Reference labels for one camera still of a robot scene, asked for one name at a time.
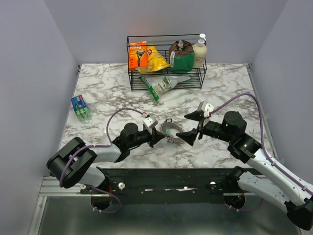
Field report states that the yellow snack bag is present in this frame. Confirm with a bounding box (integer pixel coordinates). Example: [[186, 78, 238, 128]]
[[138, 46, 170, 73]]

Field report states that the green white plastic pouch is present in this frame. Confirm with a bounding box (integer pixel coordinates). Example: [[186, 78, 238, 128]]
[[139, 75, 191, 102]]

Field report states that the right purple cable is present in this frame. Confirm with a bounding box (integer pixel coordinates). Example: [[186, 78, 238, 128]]
[[209, 93, 313, 212]]

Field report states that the aluminium rail frame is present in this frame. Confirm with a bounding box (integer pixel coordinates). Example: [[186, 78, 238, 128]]
[[29, 177, 303, 235]]

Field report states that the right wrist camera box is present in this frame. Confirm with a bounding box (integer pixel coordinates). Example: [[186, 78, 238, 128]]
[[197, 101, 214, 118]]

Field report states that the cream lotion pump bottle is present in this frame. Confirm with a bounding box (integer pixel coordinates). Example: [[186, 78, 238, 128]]
[[193, 33, 207, 69]]

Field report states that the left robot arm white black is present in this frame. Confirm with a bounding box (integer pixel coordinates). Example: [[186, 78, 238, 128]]
[[46, 123, 165, 193]]

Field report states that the blue green toothpaste box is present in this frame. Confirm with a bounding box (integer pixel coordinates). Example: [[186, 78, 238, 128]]
[[71, 95, 91, 122]]

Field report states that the orange razor package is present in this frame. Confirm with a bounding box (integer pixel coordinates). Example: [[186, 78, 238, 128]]
[[129, 41, 148, 71]]

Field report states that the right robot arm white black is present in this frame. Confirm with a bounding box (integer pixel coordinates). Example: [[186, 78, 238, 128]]
[[176, 111, 313, 231]]

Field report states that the brown green bag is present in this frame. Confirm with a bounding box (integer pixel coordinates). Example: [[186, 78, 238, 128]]
[[169, 40, 195, 73]]

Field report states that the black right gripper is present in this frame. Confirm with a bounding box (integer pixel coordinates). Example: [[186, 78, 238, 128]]
[[176, 110, 234, 146]]

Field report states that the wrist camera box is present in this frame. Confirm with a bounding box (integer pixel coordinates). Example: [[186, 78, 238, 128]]
[[142, 112, 158, 129], [197, 101, 214, 118]]

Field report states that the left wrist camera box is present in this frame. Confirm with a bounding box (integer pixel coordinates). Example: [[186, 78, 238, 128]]
[[142, 112, 158, 129]]

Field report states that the black wire shelf rack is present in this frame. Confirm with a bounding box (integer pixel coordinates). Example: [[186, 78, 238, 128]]
[[127, 34, 207, 92]]

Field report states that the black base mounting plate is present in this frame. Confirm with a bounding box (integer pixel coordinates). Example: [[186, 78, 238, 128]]
[[50, 167, 286, 205]]

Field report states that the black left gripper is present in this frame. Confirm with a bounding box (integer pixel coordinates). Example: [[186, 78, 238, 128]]
[[129, 127, 165, 149]]

